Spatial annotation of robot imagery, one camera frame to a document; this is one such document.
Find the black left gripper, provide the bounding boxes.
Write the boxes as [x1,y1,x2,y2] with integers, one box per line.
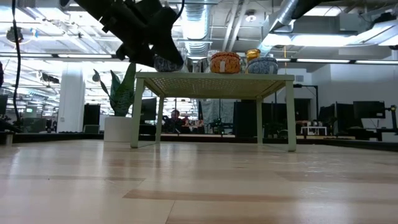
[100,0,185,68]

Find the green snake plant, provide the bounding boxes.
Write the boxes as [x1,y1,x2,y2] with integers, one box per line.
[92,60,141,118]

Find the green perforated metal shelf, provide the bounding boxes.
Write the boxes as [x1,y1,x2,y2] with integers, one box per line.
[129,72,297,152]

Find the person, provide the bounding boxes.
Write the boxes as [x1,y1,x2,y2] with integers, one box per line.
[163,109,185,134]

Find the white plant pot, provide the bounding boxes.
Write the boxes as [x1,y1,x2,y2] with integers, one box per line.
[103,116,133,143]

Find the white building column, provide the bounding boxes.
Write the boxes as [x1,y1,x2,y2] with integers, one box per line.
[57,62,86,134]

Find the black background cabinet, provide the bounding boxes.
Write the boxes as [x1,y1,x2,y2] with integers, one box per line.
[233,99,259,138]

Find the black background monitor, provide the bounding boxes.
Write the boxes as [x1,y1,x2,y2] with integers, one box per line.
[353,101,386,119]

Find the silver ventilation duct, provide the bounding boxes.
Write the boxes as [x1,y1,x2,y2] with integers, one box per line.
[180,0,215,57]

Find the black hanging cable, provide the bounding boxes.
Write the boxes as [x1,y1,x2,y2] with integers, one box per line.
[11,0,21,121]

